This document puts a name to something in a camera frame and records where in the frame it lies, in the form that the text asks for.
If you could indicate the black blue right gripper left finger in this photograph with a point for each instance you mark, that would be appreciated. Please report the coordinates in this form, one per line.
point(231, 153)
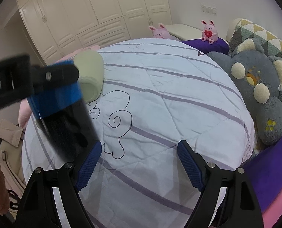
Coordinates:
point(51, 197)

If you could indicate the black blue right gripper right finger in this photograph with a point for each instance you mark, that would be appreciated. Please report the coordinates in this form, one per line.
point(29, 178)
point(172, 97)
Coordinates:
point(228, 196)

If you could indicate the black can with blue cap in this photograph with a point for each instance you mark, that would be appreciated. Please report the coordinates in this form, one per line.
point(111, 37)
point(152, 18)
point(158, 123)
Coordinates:
point(70, 130)

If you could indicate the light green cup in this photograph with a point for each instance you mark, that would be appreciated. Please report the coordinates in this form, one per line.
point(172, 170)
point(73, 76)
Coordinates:
point(90, 66)

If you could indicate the pink quilt at right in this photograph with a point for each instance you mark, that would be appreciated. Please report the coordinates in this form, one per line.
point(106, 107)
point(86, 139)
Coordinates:
point(273, 212)

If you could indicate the folded pink blanket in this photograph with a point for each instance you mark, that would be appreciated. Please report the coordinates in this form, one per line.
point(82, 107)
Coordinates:
point(25, 110)

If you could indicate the purple bed sheet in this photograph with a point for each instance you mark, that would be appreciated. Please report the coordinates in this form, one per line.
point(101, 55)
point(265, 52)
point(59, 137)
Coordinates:
point(265, 172)

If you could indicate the beige jacket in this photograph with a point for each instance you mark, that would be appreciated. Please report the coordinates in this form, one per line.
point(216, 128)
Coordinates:
point(12, 181)

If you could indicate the cream built-in wardrobe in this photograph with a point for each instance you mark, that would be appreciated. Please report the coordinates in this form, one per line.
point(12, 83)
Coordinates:
point(59, 27)

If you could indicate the grey elephant plush toy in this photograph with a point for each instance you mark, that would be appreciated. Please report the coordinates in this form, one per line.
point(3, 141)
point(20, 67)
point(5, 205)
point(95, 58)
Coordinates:
point(258, 78)

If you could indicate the striped white round table cover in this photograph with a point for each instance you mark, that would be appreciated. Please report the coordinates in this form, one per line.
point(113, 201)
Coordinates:
point(156, 93)

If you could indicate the pink bunny plush left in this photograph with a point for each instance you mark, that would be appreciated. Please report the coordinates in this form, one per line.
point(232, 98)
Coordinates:
point(160, 32)

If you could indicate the pink bunny plush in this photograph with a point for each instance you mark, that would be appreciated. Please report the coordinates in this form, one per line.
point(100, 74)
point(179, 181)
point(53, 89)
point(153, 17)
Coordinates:
point(160, 32)
point(209, 32)

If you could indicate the white bedside table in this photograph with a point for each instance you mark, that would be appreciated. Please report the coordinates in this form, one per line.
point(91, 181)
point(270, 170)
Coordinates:
point(184, 32)

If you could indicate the pink bunny plush right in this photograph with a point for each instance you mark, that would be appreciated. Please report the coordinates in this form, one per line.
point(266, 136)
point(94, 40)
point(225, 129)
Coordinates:
point(209, 32)

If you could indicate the triangle patterned quilted headboard cover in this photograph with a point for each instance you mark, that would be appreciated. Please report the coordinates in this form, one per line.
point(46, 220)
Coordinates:
point(245, 29)

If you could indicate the white wall socket panel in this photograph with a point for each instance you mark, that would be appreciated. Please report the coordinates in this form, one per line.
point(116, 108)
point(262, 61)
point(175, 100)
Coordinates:
point(208, 9)

